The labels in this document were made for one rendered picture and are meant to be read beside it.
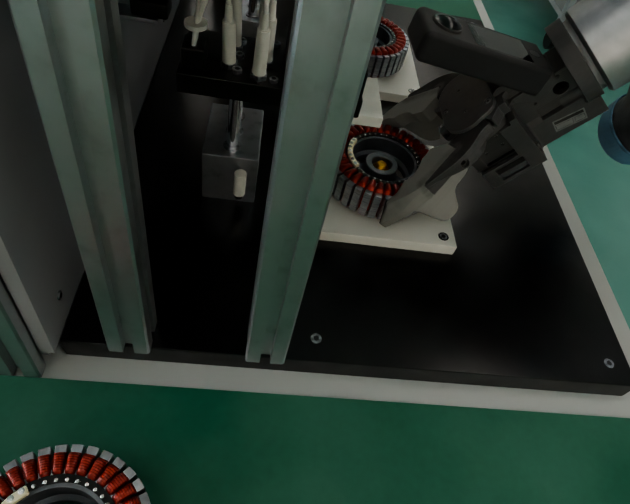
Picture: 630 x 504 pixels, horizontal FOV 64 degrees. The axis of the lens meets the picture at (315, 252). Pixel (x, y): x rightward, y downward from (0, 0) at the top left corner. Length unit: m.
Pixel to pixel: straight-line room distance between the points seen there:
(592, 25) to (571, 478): 0.34
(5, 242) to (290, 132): 0.17
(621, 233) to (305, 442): 1.77
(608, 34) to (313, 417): 0.36
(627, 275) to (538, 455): 1.50
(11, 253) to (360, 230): 0.29
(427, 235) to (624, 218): 1.67
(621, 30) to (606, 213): 1.67
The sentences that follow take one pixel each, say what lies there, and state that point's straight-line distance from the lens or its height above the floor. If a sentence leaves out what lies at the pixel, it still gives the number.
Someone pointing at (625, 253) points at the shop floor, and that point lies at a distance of 2.00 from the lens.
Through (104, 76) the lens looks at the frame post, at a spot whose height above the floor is 1.00.
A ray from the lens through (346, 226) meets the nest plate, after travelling 0.48.
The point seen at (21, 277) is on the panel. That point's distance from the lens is 0.34.
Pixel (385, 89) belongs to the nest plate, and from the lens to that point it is 0.67.
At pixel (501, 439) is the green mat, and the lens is 0.45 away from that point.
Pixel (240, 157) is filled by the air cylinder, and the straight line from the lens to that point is 0.46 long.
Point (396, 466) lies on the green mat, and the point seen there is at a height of 0.75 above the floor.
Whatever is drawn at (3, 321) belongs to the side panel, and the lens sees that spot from 0.37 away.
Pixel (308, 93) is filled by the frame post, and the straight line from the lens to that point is 0.21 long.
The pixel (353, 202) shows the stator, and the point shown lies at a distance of 0.48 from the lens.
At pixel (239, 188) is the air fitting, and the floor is 0.80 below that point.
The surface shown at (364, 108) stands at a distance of 0.45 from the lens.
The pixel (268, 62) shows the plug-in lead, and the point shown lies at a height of 0.90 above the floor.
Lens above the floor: 1.13
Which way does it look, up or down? 50 degrees down
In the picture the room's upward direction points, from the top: 16 degrees clockwise
